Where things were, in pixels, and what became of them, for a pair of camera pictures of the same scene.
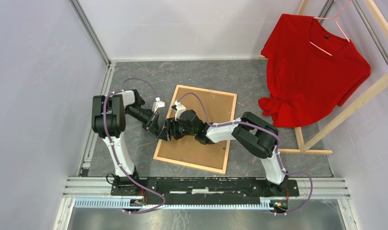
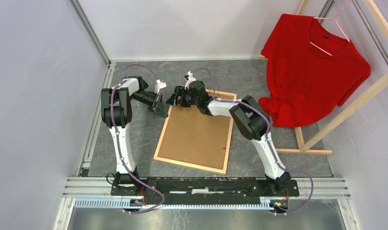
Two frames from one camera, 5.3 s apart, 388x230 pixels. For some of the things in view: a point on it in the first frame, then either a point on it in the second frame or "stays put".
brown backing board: (186, 149) stays put
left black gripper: (152, 126) → (159, 107)
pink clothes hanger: (335, 18) stays put
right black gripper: (165, 134) → (179, 91)
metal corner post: (89, 29) stays put
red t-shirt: (311, 68) stays put
